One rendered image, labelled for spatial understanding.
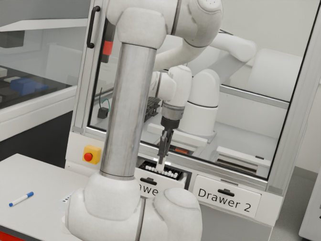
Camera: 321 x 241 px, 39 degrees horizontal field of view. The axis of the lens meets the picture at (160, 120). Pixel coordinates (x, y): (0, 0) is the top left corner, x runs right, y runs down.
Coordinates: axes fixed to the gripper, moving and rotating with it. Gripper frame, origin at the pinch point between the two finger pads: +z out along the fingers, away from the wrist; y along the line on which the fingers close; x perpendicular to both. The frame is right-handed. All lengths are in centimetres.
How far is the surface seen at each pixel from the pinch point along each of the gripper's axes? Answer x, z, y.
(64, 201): 31.2, 20.3, -19.6
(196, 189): -15.4, 12.9, 14.5
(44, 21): 83, -40, 38
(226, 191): -28.6, 8.2, 11.0
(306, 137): -82, 55, 332
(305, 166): -90, 86, 331
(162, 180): -2.1, 7.6, 1.2
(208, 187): -20.3, 10.3, 14.5
